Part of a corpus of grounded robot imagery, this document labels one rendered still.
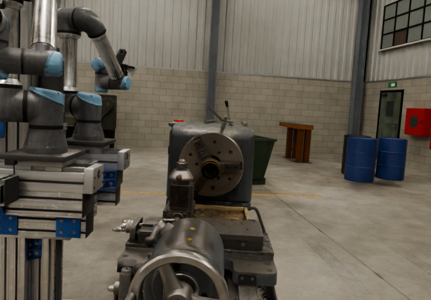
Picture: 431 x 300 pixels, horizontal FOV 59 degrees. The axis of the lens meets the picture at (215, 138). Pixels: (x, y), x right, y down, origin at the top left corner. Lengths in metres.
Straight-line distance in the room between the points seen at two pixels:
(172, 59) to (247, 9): 2.82
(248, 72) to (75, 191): 10.98
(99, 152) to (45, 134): 0.51
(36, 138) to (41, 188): 0.18
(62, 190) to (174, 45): 10.68
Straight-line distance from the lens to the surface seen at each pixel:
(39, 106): 1.46
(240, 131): 1.99
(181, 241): 0.63
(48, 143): 1.45
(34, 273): 1.88
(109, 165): 1.90
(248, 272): 1.14
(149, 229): 1.25
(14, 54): 1.23
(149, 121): 11.77
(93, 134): 1.93
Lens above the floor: 1.36
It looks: 5 degrees down
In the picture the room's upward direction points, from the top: 3 degrees clockwise
